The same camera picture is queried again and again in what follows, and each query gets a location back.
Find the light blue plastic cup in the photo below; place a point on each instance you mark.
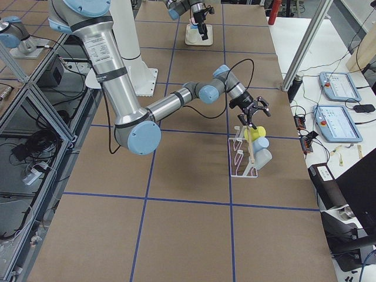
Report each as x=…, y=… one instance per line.
x=260, y=144

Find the blue teach pendant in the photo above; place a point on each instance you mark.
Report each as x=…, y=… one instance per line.
x=336, y=124
x=339, y=86

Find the yellow plastic cup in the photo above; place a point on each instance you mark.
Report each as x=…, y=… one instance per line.
x=252, y=134

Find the cream plastic tray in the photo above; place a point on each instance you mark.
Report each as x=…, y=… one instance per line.
x=200, y=42

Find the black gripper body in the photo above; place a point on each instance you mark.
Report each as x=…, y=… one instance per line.
x=197, y=14
x=242, y=101

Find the near blue teach pendant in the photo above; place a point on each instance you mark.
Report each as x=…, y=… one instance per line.
x=336, y=124

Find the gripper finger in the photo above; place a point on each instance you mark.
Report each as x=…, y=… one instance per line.
x=266, y=110
x=252, y=125
x=204, y=36

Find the grey plastic cup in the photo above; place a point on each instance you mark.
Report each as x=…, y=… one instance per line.
x=262, y=157

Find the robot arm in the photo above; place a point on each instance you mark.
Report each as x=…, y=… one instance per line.
x=178, y=8
x=104, y=29

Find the far blue teach pendant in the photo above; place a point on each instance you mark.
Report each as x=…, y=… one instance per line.
x=339, y=86

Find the black water bottle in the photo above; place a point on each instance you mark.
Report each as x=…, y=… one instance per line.
x=293, y=89

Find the white wire cup rack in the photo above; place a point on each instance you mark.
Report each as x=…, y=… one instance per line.
x=241, y=163

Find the red fire extinguisher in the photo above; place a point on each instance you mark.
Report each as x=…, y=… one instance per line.
x=274, y=11

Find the aluminium frame post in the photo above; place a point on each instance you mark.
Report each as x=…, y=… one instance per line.
x=306, y=41

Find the cream plastic cup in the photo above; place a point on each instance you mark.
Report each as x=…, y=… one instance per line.
x=192, y=36

